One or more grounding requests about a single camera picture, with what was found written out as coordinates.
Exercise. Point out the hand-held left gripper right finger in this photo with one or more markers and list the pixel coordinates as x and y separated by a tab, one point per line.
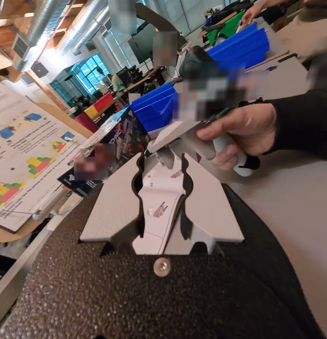
213	209

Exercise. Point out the person's right forearm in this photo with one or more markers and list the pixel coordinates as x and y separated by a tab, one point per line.
303	121

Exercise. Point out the red storage bin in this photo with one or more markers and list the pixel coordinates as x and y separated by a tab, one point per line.
104	102

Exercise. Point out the grey desk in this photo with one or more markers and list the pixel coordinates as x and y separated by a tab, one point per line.
285	190

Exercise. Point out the yellow storage bin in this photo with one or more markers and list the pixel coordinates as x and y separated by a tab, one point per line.
89	111

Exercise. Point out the printed instruction board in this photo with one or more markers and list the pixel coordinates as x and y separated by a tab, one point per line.
25	148

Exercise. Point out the maroon container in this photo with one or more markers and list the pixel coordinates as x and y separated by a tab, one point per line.
85	124

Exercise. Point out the person's right hand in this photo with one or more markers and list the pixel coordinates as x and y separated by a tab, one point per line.
253	129

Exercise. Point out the blue storage bin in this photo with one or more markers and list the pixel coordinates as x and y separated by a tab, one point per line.
153	111
240	47

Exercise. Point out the black toy set box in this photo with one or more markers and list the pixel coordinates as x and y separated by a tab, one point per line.
131	137

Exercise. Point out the black speaker box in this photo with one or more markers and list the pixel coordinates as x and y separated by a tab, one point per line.
39	69

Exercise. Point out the green cloth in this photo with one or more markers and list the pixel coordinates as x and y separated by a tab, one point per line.
227	31

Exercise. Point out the white instruction booklet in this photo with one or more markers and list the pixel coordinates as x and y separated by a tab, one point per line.
158	219

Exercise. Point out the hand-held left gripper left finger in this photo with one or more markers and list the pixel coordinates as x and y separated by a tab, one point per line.
113	209

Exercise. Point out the silver ventilation duct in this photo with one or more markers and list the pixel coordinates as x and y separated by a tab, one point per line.
60	23

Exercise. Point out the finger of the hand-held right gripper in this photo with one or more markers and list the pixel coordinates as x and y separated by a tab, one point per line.
174	135

